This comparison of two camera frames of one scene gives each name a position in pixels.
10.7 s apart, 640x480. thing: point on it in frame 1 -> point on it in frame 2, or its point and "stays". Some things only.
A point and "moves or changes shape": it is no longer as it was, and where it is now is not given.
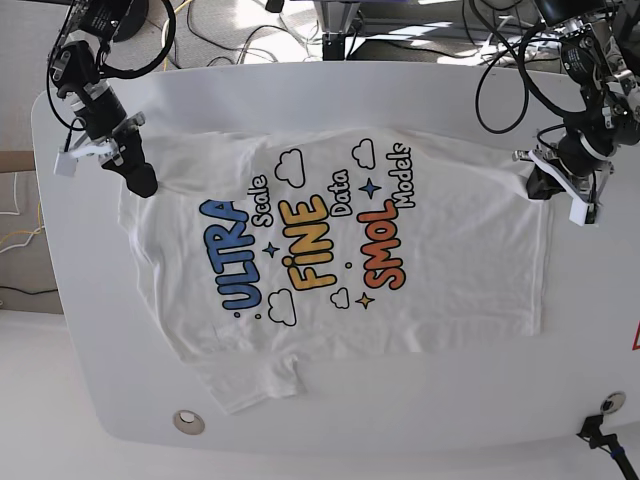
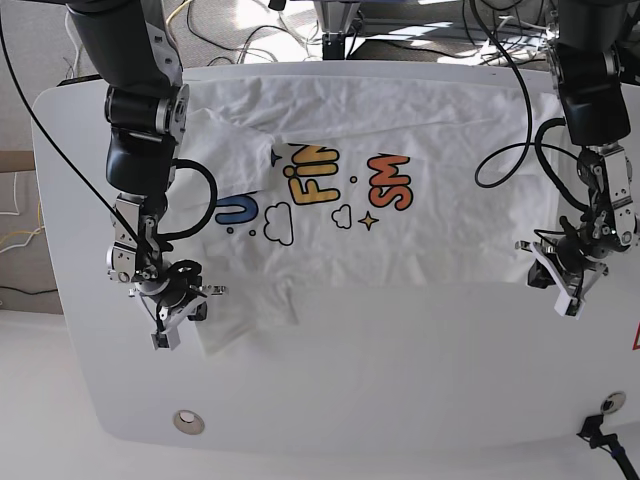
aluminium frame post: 336,18 stays
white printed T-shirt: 265,243 moves or changes shape
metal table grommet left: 189,422 stays
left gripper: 101,115 -> 170,297
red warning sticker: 636,342 stays
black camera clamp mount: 591,432 stays
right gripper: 576,166 -> 565,263
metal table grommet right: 612,402 stays
